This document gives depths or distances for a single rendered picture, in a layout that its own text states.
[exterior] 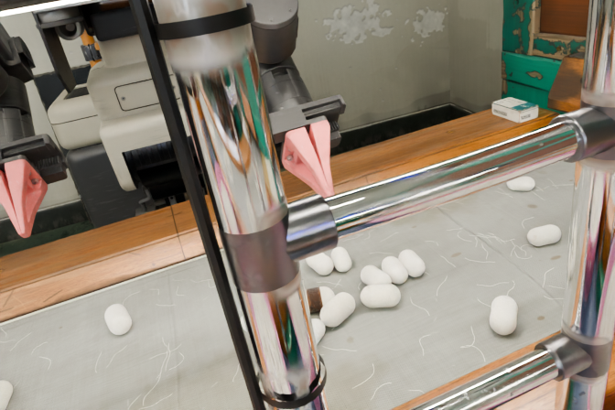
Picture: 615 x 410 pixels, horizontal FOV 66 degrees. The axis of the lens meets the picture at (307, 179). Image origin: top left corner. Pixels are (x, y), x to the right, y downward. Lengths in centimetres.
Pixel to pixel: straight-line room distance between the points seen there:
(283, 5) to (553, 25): 46
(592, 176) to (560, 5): 60
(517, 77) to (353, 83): 183
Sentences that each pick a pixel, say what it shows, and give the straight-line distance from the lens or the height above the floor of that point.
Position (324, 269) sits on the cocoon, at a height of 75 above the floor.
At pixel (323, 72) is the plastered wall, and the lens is 257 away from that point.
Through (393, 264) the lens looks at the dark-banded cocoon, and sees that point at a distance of 47.
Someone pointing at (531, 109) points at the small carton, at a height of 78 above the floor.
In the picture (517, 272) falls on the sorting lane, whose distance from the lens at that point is 50.
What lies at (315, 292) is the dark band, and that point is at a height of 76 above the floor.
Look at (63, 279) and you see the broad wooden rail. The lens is 61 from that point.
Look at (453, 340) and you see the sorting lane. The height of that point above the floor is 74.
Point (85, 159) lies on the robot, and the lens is 134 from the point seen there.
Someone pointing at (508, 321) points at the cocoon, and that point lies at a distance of 42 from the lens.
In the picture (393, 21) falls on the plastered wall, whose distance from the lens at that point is 268.
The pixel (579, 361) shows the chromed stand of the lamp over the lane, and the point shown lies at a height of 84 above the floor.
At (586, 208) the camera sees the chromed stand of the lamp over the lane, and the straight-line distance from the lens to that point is 24.
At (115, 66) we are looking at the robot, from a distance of 104.
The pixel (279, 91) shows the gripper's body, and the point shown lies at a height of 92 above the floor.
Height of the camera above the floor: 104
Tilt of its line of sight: 25 degrees down
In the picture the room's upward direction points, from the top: 10 degrees counter-clockwise
